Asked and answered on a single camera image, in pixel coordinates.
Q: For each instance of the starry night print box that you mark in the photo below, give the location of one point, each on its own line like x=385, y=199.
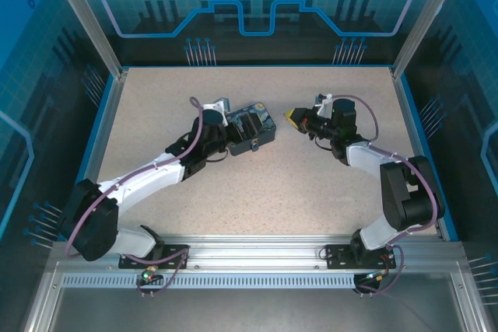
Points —
x=268, y=126

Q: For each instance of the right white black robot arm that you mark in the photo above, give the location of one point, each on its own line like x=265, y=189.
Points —
x=365, y=157

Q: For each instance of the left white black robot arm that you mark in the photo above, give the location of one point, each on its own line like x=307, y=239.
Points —
x=144, y=180

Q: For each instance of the connector with indicator light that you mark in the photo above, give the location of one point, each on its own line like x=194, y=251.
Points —
x=377, y=275
x=149, y=275

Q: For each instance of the grey metal shelf panel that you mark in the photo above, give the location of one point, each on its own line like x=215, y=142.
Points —
x=249, y=308

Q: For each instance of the aluminium table side rail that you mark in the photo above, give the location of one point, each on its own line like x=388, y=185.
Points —
x=102, y=141
x=416, y=141

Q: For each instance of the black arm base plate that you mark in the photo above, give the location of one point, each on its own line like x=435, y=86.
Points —
x=175, y=256
x=336, y=257

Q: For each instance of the aluminium front rail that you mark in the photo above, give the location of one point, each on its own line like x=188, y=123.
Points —
x=257, y=250

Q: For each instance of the aluminium frame post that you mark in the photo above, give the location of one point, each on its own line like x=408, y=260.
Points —
x=93, y=25
x=420, y=25

